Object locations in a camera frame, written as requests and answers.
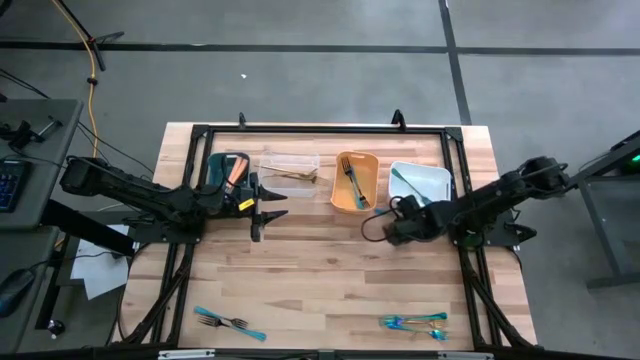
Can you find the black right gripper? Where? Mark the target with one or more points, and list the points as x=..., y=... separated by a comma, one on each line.
x=425, y=222

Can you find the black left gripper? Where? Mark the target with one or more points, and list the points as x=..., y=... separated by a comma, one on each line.
x=256, y=230

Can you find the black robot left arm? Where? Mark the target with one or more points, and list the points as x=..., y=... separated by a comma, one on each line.
x=125, y=187

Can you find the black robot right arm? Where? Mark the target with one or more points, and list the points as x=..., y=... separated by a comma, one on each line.
x=515, y=187

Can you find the yellow label tag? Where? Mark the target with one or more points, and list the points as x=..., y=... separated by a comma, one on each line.
x=246, y=204

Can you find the white plastic bin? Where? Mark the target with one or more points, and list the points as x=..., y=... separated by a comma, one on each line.
x=435, y=180

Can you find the clear plastic bin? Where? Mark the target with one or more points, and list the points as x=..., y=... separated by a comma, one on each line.
x=290, y=157

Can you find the dark teal plastic bin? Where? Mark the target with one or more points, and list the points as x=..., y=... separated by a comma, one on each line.
x=215, y=167

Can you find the orange plastic bin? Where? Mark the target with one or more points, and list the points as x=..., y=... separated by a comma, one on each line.
x=372, y=175

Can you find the grey metal stand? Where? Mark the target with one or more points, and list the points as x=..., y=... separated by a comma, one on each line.
x=605, y=200

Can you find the white paper sheets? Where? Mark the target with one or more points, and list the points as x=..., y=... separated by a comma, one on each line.
x=100, y=270

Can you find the black support beam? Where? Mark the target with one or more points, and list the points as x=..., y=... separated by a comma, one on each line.
x=85, y=227

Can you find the grey side desk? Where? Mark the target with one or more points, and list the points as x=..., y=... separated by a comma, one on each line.
x=50, y=150
x=25, y=250

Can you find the black tripod stand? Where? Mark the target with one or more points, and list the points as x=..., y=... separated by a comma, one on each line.
x=107, y=36

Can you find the black caster wheel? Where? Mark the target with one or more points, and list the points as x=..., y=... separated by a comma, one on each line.
x=56, y=328

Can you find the black desk clamp device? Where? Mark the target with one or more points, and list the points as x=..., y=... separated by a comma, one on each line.
x=22, y=134

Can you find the black keyboard coloured keys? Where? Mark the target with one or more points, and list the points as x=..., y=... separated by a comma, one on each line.
x=12, y=185

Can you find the black computer mouse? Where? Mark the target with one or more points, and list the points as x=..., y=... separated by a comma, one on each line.
x=15, y=292

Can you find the black frame clip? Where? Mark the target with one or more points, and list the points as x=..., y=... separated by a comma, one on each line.
x=398, y=121
x=242, y=121

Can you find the black aluminium table frame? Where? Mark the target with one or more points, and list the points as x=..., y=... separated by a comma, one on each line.
x=325, y=129

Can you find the silver metal bracket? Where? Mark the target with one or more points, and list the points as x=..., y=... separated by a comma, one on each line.
x=185, y=354
x=465, y=355

